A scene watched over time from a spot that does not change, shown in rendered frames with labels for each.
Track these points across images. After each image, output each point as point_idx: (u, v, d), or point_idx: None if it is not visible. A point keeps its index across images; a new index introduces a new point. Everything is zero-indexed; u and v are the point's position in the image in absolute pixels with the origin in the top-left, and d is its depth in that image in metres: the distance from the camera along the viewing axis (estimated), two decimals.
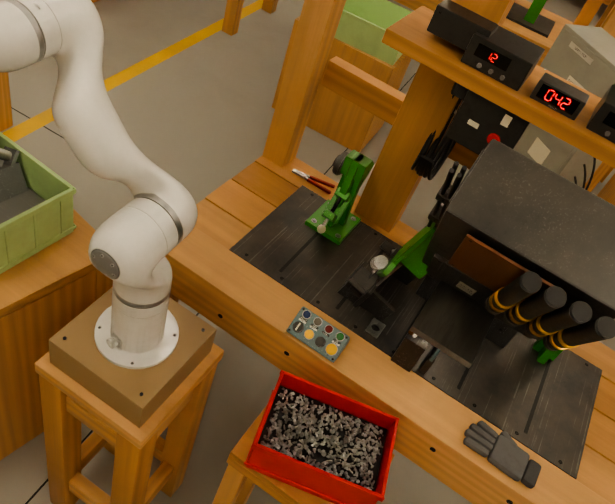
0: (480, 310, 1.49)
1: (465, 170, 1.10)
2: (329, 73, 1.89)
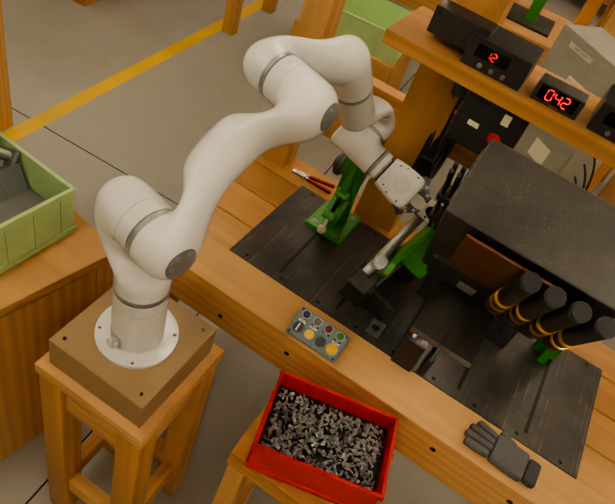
0: (480, 310, 1.49)
1: (465, 170, 1.10)
2: None
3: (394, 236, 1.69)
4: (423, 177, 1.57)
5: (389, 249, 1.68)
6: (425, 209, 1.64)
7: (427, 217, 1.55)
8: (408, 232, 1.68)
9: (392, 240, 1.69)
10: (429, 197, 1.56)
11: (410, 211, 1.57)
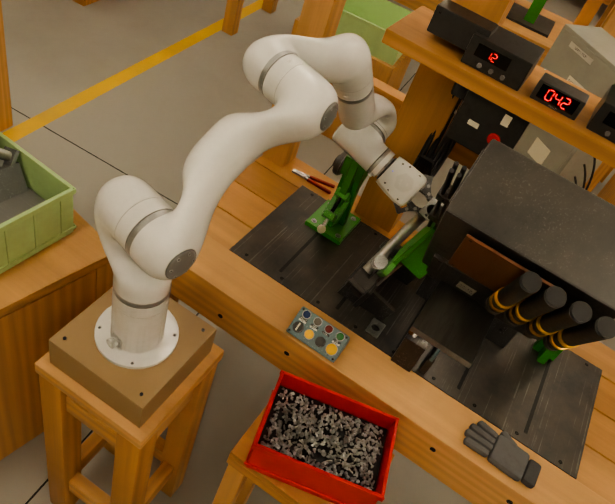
0: (480, 310, 1.49)
1: (465, 170, 1.10)
2: None
3: (396, 234, 1.68)
4: (425, 175, 1.56)
5: (390, 247, 1.67)
6: (427, 208, 1.64)
7: (428, 215, 1.54)
8: (410, 231, 1.68)
9: (393, 238, 1.68)
10: (431, 195, 1.56)
11: (412, 209, 1.56)
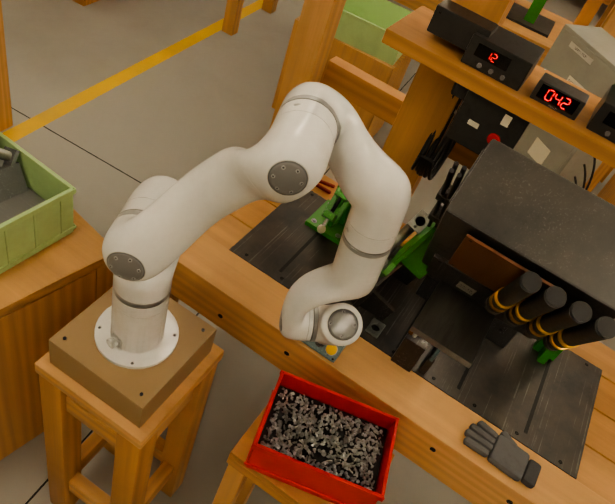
0: (480, 310, 1.49)
1: (465, 170, 1.10)
2: (329, 73, 1.89)
3: None
4: None
5: None
6: (416, 219, 1.65)
7: (417, 227, 1.55)
8: (399, 242, 1.69)
9: None
10: None
11: None
